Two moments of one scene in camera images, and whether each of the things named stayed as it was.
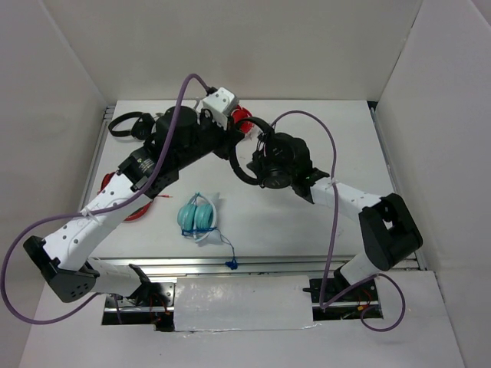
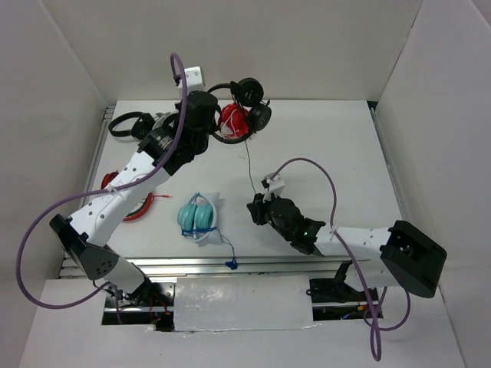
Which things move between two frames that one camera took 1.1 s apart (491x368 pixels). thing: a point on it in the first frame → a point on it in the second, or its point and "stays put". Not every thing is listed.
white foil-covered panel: (246, 303) stays put
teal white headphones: (197, 219) stays put
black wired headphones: (272, 159) → (249, 93)
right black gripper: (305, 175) → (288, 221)
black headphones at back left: (143, 129) stays put
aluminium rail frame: (253, 265) stays put
